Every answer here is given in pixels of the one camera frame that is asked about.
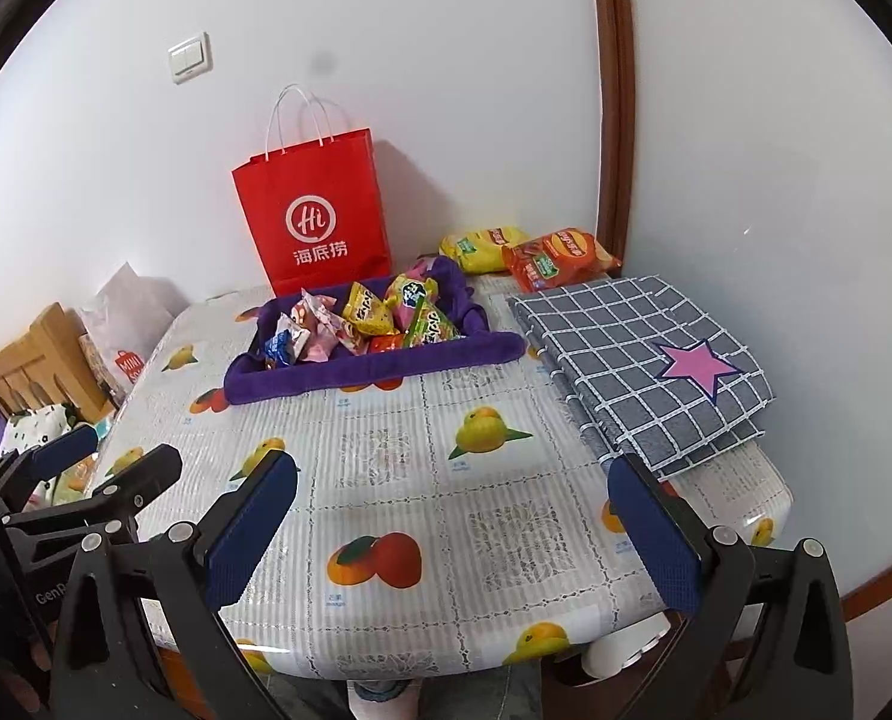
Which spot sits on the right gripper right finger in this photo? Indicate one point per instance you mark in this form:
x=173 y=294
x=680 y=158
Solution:
x=798 y=665

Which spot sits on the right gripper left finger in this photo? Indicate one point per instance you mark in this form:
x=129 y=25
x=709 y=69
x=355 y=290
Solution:
x=228 y=539

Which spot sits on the pink strawberry snack packet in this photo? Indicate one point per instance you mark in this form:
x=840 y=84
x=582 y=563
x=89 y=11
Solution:
x=315 y=311

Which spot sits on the green rice cracker bag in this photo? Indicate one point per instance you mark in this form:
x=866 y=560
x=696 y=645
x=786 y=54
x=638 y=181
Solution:
x=429 y=325

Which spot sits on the panda red snack packet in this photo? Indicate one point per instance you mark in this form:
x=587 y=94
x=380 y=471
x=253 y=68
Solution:
x=284 y=348

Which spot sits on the red gold festive packet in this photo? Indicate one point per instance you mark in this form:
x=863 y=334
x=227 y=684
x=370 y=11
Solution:
x=386 y=343

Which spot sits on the yellow rice cracker bag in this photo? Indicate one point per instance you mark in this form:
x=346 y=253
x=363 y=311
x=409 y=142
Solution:
x=367 y=313

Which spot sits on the wooden chair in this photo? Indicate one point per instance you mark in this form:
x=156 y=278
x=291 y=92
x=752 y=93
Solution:
x=46 y=366

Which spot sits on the grey checked folded cloth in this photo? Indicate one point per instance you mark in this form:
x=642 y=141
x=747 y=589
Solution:
x=654 y=375

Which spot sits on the white plastic bag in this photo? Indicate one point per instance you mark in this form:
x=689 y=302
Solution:
x=126 y=320

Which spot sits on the purple towel tray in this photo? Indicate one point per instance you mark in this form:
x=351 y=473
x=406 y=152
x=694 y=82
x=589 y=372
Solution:
x=248 y=380

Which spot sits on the fruit print tablecloth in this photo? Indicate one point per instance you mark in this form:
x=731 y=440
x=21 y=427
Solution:
x=454 y=521

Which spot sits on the pink bear snack packet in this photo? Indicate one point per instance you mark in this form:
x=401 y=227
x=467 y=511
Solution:
x=349 y=336

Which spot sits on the red orange chips bag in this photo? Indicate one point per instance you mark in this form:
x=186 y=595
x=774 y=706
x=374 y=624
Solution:
x=561 y=258

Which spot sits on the pink yellow chips bag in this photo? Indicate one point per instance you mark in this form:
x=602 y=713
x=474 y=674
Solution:
x=408 y=289

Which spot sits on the red paper shopping bag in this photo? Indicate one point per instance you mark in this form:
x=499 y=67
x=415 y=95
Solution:
x=314 y=208

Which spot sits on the yellow potato chips bag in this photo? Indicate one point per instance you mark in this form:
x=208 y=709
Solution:
x=481 y=252

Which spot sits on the white wall switch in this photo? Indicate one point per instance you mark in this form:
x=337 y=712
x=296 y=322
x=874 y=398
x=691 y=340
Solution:
x=190 y=59

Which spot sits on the brown wooden door frame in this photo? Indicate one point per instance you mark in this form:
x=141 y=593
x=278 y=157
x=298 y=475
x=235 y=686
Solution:
x=617 y=62

